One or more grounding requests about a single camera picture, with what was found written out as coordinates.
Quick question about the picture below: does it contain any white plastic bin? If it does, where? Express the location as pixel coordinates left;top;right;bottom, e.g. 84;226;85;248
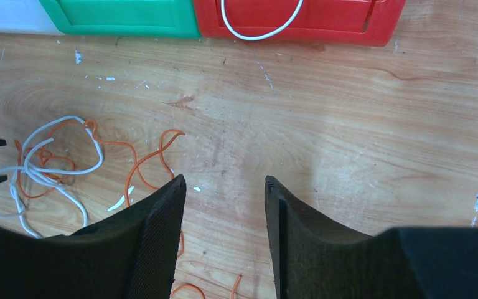
0;0;62;35

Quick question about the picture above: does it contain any red plastic bin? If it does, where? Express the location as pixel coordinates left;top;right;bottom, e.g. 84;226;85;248
194;0;405;47

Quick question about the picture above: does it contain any green plastic bin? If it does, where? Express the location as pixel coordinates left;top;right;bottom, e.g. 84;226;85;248
40;0;201;39

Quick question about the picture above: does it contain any white cable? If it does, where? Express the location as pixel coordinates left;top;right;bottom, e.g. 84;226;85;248
220;0;305;42

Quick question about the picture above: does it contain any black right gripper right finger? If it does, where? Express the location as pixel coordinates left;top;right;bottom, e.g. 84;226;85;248
265;176;478;298

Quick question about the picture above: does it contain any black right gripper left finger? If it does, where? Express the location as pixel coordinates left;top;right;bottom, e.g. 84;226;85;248
0;175;186;298

